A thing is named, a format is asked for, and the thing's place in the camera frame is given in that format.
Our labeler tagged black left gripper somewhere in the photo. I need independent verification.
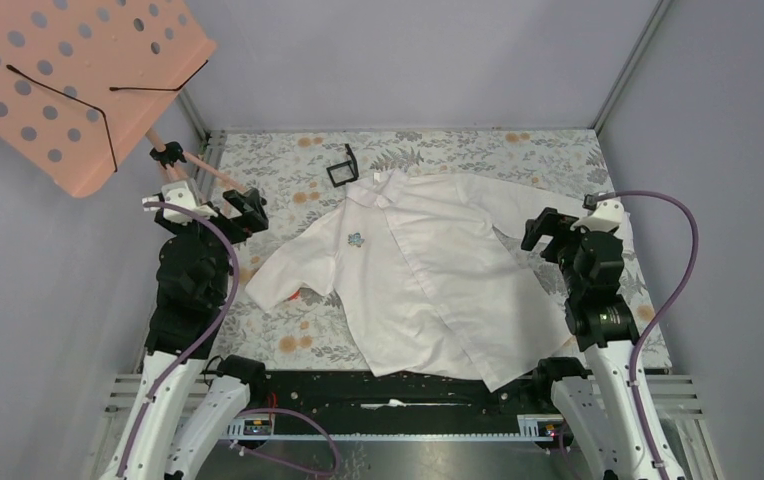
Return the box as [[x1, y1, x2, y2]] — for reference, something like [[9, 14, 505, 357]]
[[161, 187, 268, 299]]

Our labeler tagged white shirt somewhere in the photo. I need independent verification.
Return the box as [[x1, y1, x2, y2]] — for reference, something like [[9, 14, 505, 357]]
[[246, 170, 584, 390]]

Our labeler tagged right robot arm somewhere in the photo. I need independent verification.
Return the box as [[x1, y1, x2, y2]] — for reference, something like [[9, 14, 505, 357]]
[[521, 201, 686, 479]]

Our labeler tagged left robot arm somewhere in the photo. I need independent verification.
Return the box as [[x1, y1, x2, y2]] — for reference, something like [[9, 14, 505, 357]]
[[101, 181, 269, 479]]

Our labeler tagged black brooch box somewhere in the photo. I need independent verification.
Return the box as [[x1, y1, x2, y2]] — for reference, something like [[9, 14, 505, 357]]
[[326, 143, 360, 188]]

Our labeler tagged floral patterned table mat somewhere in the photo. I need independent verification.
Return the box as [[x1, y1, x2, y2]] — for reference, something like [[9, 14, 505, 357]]
[[189, 129, 673, 372]]

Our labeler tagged pink music stand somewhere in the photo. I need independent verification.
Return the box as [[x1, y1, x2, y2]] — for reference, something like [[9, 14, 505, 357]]
[[0, 1, 216, 198]]

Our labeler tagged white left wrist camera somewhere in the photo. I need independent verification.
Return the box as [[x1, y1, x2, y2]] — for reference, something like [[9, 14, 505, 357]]
[[141, 179, 219, 224]]

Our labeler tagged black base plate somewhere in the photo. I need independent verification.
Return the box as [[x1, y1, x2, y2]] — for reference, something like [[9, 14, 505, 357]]
[[247, 370, 570, 441]]

